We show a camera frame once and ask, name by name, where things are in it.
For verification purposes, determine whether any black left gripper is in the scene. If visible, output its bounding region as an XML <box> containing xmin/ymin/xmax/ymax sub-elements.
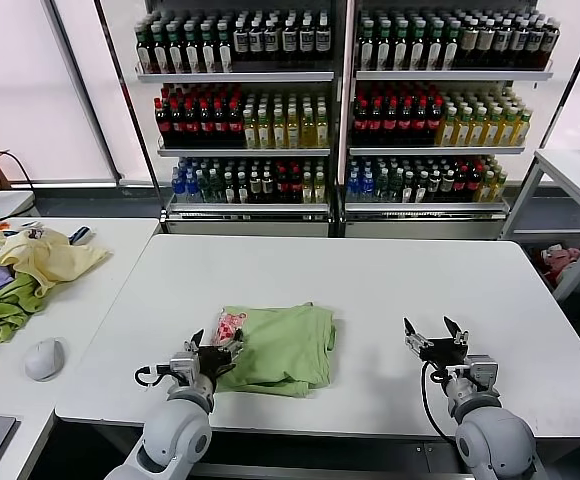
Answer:
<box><xmin>183</xmin><ymin>327</ymin><xmax>245</xmax><ymax>389</ymax></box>

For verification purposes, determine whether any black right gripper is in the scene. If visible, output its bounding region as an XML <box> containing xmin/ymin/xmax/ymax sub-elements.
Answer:
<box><xmin>402</xmin><ymin>315</ymin><xmax>470</xmax><ymax>372</ymax></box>

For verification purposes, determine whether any light green printed T-shirt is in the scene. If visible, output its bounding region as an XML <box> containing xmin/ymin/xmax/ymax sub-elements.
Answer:
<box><xmin>211</xmin><ymin>300</ymin><xmax>339</xmax><ymax>399</ymax></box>

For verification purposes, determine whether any pink plush toy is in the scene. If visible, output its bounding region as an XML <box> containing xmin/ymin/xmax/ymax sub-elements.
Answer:
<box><xmin>541</xmin><ymin>244</ymin><xmax>580</xmax><ymax>281</ymax></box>

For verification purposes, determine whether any grey computer mouse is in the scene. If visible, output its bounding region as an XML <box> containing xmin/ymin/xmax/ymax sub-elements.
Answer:
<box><xmin>23</xmin><ymin>338</ymin><xmax>66</xmax><ymax>383</ymax></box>

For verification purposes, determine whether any blue white striped item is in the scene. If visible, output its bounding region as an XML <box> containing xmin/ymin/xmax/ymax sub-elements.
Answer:
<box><xmin>68</xmin><ymin>226</ymin><xmax>95</xmax><ymax>247</ymax></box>

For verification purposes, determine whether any pale yellow garment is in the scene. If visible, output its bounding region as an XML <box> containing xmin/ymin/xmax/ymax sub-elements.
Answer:
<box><xmin>0</xmin><ymin>225</ymin><xmax>114</xmax><ymax>300</ymax></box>

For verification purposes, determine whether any white metal rack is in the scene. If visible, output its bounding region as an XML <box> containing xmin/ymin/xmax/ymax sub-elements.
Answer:
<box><xmin>499</xmin><ymin>148</ymin><xmax>580</xmax><ymax>301</ymax></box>

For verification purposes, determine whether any red cap cola bottle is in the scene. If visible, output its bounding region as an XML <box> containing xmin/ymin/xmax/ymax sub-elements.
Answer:
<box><xmin>169</xmin><ymin>98</ymin><xmax>185</xmax><ymax>148</ymax></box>
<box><xmin>227</xmin><ymin>98</ymin><xmax>244</xmax><ymax>148</ymax></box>
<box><xmin>198</xmin><ymin>98</ymin><xmax>214</xmax><ymax>148</ymax></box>
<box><xmin>383</xmin><ymin>98</ymin><xmax>399</xmax><ymax>146</ymax></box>
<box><xmin>352</xmin><ymin>98</ymin><xmax>369</xmax><ymax>146</ymax></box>
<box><xmin>368</xmin><ymin>98</ymin><xmax>384</xmax><ymax>146</ymax></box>
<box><xmin>412</xmin><ymin>98</ymin><xmax>428</xmax><ymax>146</ymax></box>
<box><xmin>427</xmin><ymin>98</ymin><xmax>443</xmax><ymax>146</ymax></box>
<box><xmin>213</xmin><ymin>98</ymin><xmax>228</xmax><ymax>148</ymax></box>
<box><xmin>184</xmin><ymin>98</ymin><xmax>200</xmax><ymax>148</ymax></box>
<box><xmin>398</xmin><ymin>98</ymin><xmax>414</xmax><ymax>146</ymax></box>
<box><xmin>154</xmin><ymin>98</ymin><xmax>171</xmax><ymax>148</ymax></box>

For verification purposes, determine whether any crumpled green garment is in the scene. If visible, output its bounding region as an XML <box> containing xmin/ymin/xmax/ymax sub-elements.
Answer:
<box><xmin>0</xmin><ymin>273</ymin><xmax>46</xmax><ymax>346</ymax></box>

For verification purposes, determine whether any metal drinks shelf unit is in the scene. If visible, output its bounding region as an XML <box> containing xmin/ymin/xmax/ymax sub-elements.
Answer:
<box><xmin>93</xmin><ymin>0</ymin><xmax>349</xmax><ymax>239</ymax></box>
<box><xmin>342</xmin><ymin>0</ymin><xmax>580</xmax><ymax>242</ymax></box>

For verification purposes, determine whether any green cap dark bottle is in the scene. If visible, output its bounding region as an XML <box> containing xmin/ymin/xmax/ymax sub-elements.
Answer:
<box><xmin>201</xmin><ymin>25</ymin><xmax>218</xmax><ymax>75</ymax></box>
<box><xmin>375</xmin><ymin>23</ymin><xmax>392</xmax><ymax>71</ymax></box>
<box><xmin>168</xmin><ymin>27</ymin><xmax>185</xmax><ymax>75</ymax></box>
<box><xmin>426</xmin><ymin>23</ymin><xmax>443</xmax><ymax>71</ymax></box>
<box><xmin>217</xmin><ymin>24</ymin><xmax>234</xmax><ymax>75</ymax></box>
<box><xmin>152</xmin><ymin>27</ymin><xmax>169</xmax><ymax>75</ymax></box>
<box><xmin>443</xmin><ymin>23</ymin><xmax>460</xmax><ymax>71</ymax></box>
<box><xmin>358</xmin><ymin>23</ymin><xmax>375</xmax><ymax>71</ymax></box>
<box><xmin>409</xmin><ymin>23</ymin><xmax>426</xmax><ymax>71</ymax></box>
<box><xmin>136</xmin><ymin>27</ymin><xmax>153</xmax><ymax>75</ymax></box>
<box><xmin>392</xmin><ymin>23</ymin><xmax>409</xmax><ymax>71</ymax></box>
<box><xmin>184</xmin><ymin>25</ymin><xmax>201</xmax><ymax>75</ymax></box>

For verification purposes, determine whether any beige label dark bottle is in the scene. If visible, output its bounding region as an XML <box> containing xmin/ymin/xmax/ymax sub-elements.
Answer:
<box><xmin>527</xmin><ymin>22</ymin><xmax>544</xmax><ymax>70</ymax></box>
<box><xmin>476</xmin><ymin>22</ymin><xmax>494</xmax><ymax>70</ymax></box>
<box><xmin>543</xmin><ymin>22</ymin><xmax>560</xmax><ymax>70</ymax></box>
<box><xmin>510</xmin><ymin>22</ymin><xmax>528</xmax><ymax>70</ymax></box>
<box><xmin>459</xmin><ymin>22</ymin><xmax>477</xmax><ymax>70</ymax></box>
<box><xmin>493</xmin><ymin>22</ymin><xmax>511</xmax><ymax>70</ymax></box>

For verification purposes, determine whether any white label black bottle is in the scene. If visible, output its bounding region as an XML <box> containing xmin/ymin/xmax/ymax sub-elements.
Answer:
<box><xmin>248</xmin><ymin>18</ymin><xmax>265</xmax><ymax>64</ymax></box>
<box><xmin>315</xmin><ymin>18</ymin><xmax>332</xmax><ymax>64</ymax></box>
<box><xmin>233</xmin><ymin>18</ymin><xmax>249</xmax><ymax>64</ymax></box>
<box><xmin>264</xmin><ymin>18</ymin><xmax>280</xmax><ymax>64</ymax></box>
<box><xmin>298</xmin><ymin>18</ymin><xmax>316</xmax><ymax>64</ymax></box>
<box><xmin>281</xmin><ymin>18</ymin><xmax>299</xmax><ymax>64</ymax></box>

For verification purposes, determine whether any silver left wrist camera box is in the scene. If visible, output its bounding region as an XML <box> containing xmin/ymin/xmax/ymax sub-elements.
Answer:
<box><xmin>169</xmin><ymin>352</ymin><xmax>199</xmax><ymax>384</ymax></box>

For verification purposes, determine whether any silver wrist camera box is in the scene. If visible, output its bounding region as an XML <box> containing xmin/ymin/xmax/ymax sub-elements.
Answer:
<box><xmin>468</xmin><ymin>354</ymin><xmax>500</xmax><ymax>389</ymax></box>
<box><xmin>169</xmin><ymin>352</ymin><xmax>199</xmax><ymax>384</ymax></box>

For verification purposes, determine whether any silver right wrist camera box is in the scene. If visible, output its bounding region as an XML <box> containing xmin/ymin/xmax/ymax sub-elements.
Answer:
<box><xmin>468</xmin><ymin>354</ymin><xmax>500</xmax><ymax>389</ymax></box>

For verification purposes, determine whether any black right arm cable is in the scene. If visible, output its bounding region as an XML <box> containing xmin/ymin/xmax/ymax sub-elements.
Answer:
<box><xmin>419</xmin><ymin>361</ymin><xmax>464</xmax><ymax>447</ymax></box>

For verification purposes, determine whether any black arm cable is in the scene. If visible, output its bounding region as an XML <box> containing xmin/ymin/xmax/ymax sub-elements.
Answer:
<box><xmin>419</xmin><ymin>361</ymin><xmax>464</xmax><ymax>447</ymax></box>
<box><xmin>134</xmin><ymin>366</ymin><xmax>174</xmax><ymax>389</ymax></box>

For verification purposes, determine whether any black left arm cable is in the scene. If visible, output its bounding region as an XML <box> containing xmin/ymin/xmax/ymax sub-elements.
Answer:
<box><xmin>134</xmin><ymin>366</ymin><xmax>174</xmax><ymax>389</ymax></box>

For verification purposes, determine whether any black power cable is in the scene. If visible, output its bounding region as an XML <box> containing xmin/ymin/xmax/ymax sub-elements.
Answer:
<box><xmin>0</xmin><ymin>151</ymin><xmax>35</xmax><ymax>190</ymax></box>

